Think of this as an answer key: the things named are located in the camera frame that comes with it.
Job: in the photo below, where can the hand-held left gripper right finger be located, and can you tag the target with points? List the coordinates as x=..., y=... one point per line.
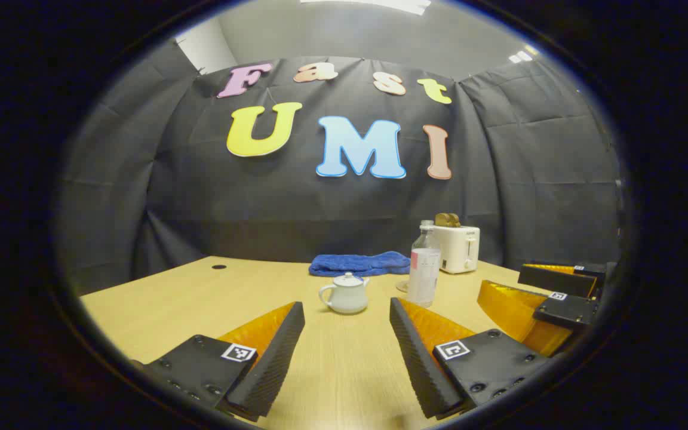
x=418, y=358

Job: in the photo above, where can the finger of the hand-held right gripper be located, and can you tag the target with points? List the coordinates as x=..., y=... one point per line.
x=568, y=310
x=559, y=280

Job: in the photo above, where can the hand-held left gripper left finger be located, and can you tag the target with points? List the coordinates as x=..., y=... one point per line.
x=272, y=364

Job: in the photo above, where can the round wooden coaster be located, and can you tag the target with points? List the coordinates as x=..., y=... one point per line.
x=402, y=287

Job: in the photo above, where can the clear plastic water bottle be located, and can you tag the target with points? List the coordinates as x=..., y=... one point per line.
x=424, y=275

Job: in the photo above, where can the white teacup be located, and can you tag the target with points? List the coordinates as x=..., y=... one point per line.
x=347, y=300

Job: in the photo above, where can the white toaster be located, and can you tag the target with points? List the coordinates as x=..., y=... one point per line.
x=457, y=248

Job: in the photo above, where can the blue towel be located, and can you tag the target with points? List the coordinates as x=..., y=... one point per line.
x=359, y=264

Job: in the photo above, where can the brown toast slice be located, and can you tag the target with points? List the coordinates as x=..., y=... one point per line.
x=441, y=220
x=454, y=220

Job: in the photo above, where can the black backdrop cloth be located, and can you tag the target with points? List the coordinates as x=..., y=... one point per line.
x=230, y=197

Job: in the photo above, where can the ceiling light panel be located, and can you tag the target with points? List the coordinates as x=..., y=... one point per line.
x=374, y=5
x=521, y=56

